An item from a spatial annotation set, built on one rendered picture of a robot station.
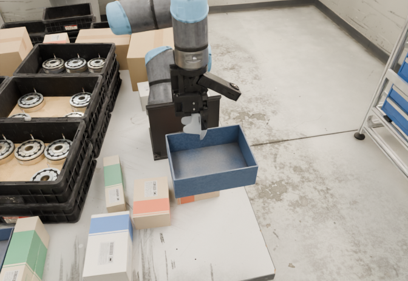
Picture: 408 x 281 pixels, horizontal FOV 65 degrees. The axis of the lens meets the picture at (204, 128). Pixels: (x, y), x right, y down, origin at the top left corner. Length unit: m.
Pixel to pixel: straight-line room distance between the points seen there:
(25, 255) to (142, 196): 0.38
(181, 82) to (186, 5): 0.17
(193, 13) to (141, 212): 0.69
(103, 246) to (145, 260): 0.15
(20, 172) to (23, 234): 0.25
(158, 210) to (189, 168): 0.32
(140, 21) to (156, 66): 0.52
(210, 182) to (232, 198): 0.48
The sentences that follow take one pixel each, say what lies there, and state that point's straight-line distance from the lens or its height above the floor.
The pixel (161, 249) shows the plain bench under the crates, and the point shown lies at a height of 0.70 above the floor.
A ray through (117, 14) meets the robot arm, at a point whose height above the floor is 1.40.
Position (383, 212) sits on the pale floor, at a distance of 2.30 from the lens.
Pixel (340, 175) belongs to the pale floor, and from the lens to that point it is 2.38.
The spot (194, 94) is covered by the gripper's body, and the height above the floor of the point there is 1.26.
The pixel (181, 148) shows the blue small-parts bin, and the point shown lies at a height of 1.07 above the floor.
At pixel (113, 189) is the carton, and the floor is 0.76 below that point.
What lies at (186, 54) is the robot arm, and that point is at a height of 1.36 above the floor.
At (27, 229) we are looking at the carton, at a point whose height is 0.82.
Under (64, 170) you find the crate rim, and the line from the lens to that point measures 1.09.
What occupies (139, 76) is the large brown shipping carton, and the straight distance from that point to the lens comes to 1.69.
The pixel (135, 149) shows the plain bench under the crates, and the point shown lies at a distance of 1.42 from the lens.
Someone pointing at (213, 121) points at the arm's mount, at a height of 0.86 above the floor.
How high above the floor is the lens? 1.69
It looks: 42 degrees down
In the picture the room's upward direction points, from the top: straight up
